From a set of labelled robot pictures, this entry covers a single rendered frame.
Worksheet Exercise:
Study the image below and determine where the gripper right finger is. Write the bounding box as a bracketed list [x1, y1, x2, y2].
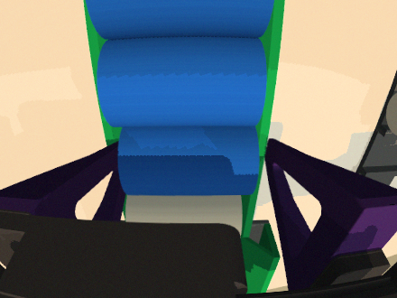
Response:
[264, 138, 397, 291]

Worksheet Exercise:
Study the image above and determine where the blue plastic bar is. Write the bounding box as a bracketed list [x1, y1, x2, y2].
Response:
[117, 126, 259, 196]
[86, 0, 274, 40]
[97, 36, 267, 127]

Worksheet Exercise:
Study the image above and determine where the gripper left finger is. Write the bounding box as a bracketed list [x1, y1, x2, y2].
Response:
[0, 141, 125, 221]

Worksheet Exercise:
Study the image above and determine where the beige cylinder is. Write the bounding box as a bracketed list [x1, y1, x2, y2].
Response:
[125, 195, 243, 237]
[386, 93, 397, 135]

